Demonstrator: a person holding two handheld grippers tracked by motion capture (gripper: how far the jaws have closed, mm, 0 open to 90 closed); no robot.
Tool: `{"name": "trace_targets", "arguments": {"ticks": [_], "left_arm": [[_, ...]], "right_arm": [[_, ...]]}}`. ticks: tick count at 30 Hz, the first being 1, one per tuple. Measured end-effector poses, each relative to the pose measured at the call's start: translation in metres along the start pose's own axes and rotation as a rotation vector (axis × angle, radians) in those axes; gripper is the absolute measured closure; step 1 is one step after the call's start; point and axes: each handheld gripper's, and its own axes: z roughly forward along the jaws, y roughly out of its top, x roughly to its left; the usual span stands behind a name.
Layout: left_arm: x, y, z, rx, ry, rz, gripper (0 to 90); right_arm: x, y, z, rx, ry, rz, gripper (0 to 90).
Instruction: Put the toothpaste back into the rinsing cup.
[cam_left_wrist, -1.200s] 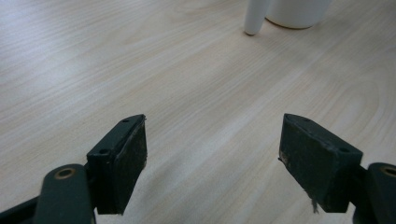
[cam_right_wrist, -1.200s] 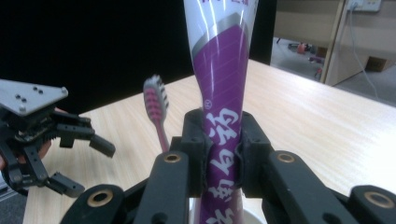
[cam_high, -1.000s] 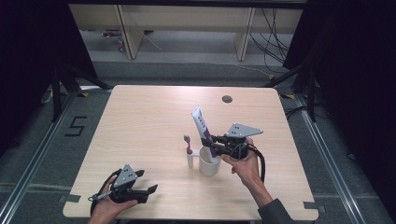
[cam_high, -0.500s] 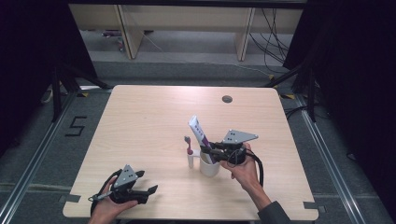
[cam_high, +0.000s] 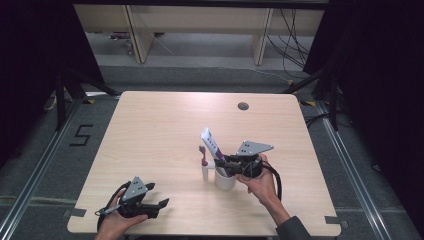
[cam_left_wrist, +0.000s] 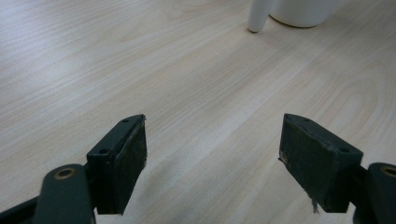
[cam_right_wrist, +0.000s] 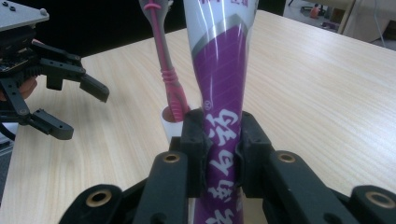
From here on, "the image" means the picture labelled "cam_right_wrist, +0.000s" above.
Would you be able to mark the white and purple toothpaste tube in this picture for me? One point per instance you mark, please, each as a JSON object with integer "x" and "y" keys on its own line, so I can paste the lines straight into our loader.
{"x": 221, "y": 77}

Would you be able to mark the pink toothbrush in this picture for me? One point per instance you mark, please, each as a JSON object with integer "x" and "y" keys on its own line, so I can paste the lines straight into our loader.
{"x": 165, "y": 62}

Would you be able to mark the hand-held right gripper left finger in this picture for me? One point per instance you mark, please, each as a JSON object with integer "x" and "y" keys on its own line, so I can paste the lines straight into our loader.
{"x": 168, "y": 186}

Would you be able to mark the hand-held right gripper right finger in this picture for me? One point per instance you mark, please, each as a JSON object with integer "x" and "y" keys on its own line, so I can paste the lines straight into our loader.
{"x": 289, "y": 186}

